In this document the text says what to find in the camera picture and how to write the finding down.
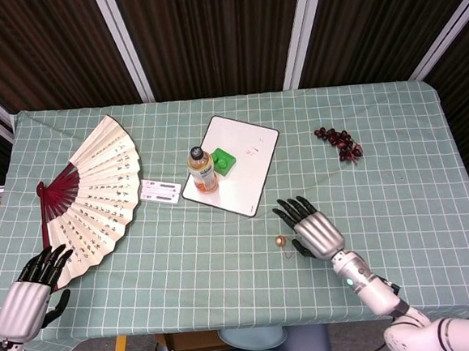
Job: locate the orange juice plastic bottle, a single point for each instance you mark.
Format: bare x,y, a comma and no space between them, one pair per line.
204,174

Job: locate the green toy building block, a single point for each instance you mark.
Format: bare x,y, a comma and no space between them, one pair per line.
225,162

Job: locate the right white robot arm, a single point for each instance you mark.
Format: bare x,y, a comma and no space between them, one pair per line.
373,286

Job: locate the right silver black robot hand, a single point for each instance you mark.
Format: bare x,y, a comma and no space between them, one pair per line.
318,234

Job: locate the open paper calligraphy folding fan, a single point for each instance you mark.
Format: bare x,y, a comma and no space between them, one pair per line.
98,194

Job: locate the green checked tablecloth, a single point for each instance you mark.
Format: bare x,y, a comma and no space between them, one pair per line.
226,273

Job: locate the brown cardboard box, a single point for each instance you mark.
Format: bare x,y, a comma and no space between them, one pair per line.
191,343

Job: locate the small white whiteboard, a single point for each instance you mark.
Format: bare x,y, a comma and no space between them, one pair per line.
243,179

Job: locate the pale blue round basin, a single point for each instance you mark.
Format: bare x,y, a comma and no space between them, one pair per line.
251,338

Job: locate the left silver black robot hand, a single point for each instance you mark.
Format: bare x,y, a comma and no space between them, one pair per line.
21,306

